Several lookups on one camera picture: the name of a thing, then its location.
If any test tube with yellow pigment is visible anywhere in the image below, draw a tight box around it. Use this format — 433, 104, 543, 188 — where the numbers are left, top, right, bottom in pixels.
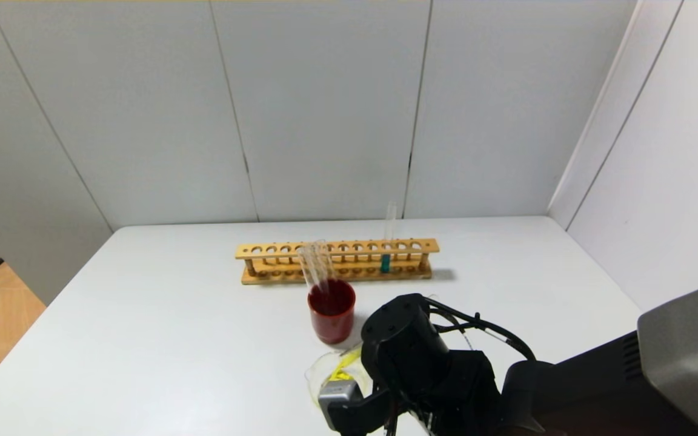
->
325, 344, 365, 383

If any black looped camera cable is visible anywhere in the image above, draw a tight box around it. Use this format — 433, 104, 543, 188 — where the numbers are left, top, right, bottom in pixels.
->
425, 296, 537, 364

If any test tube with blue pigment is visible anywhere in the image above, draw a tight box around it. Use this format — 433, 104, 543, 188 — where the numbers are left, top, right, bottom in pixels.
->
381, 203, 398, 273

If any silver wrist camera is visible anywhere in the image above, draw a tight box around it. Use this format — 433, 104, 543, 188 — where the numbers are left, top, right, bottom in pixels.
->
318, 380, 365, 428

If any wooden test tube rack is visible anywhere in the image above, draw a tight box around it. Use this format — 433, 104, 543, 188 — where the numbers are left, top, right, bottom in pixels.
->
234, 239, 440, 285

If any clear glass beaker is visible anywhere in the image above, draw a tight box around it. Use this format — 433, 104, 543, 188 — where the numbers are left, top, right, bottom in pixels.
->
304, 350, 374, 412

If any red plastic cup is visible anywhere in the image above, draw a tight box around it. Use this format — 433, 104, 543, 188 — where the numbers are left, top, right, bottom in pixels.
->
307, 279, 357, 345

